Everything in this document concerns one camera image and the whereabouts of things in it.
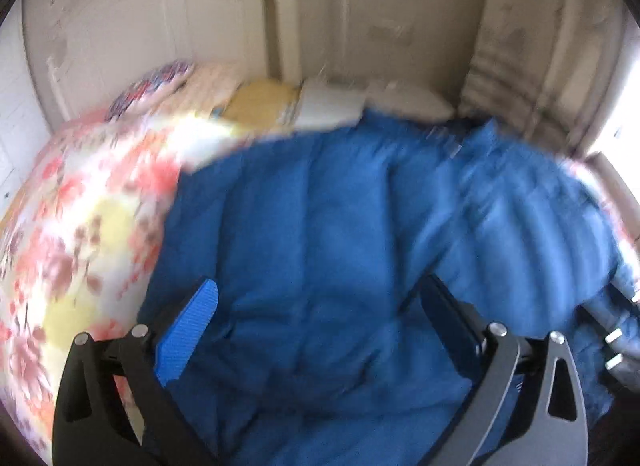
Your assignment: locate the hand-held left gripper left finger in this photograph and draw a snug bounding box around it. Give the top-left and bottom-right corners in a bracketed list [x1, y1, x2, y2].
[52, 278, 221, 466]

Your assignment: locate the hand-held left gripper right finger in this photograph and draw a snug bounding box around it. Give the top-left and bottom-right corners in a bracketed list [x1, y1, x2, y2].
[421, 273, 589, 466]

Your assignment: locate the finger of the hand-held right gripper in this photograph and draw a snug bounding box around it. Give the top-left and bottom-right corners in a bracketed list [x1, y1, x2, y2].
[580, 266, 640, 387]

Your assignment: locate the blue puffer jacket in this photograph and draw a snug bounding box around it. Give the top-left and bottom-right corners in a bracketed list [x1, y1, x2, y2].
[135, 108, 640, 466]

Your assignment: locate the floral bed sheet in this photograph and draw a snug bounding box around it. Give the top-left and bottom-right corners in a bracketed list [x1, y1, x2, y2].
[0, 62, 281, 457]

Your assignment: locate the window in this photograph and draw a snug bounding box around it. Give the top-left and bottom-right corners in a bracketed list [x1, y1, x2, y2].
[587, 96, 640, 231]

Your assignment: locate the yellow folded cloth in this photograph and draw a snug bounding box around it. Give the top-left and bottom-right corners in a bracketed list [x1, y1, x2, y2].
[217, 78, 303, 135]

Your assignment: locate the red and blue patterned pillow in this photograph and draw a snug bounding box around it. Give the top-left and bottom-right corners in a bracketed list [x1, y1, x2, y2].
[106, 60, 197, 119]

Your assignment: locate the grey folded cloth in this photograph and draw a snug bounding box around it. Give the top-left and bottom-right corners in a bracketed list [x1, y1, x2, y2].
[294, 80, 368, 131]

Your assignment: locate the beige patterned curtain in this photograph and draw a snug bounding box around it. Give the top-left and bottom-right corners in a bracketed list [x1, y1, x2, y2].
[457, 0, 628, 159]

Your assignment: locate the white bed headboard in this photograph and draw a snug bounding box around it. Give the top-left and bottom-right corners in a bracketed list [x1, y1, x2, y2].
[27, 0, 301, 121]

